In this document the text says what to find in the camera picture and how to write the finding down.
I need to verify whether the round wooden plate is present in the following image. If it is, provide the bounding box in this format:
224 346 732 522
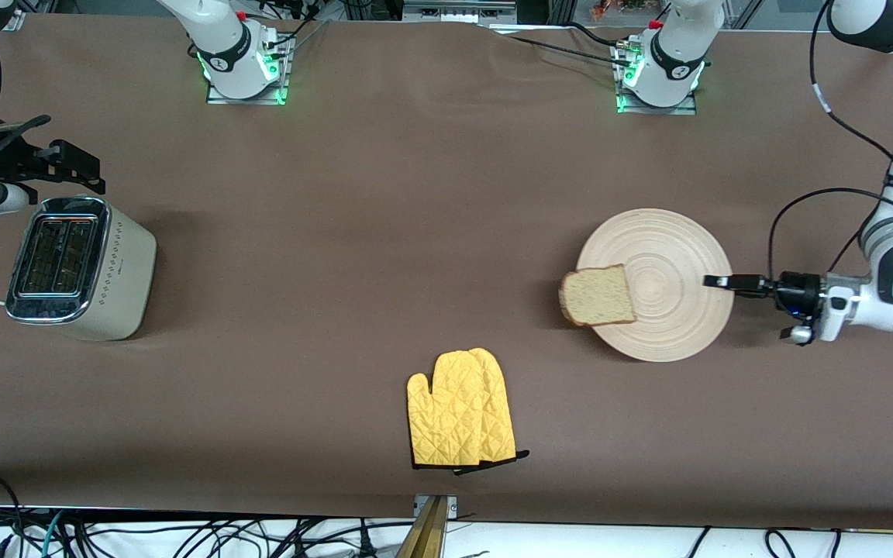
576 208 734 363

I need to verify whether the slice of brown bread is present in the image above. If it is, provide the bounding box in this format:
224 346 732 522
558 264 638 328

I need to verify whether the beige chrome two-slot toaster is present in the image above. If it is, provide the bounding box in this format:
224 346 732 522
5 196 158 342

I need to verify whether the yellow quilted oven mitt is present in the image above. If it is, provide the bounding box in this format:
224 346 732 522
406 350 495 470
453 347 530 475

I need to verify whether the brown table cover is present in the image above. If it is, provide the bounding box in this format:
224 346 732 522
0 12 893 532

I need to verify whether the wooden bar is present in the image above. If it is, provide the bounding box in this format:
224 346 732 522
395 496 449 558

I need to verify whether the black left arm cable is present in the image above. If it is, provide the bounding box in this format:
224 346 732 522
768 0 893 281

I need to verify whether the black base cable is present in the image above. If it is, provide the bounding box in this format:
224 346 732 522
567 21 627 50
493 33 635 69

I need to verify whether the teal cable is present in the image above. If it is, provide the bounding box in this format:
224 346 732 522
40 509 67 558

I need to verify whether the small metal bracket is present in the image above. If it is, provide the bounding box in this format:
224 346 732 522
413 494 458 517

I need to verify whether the aluminium frame profile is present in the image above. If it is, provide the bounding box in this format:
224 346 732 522
402 0 519 24

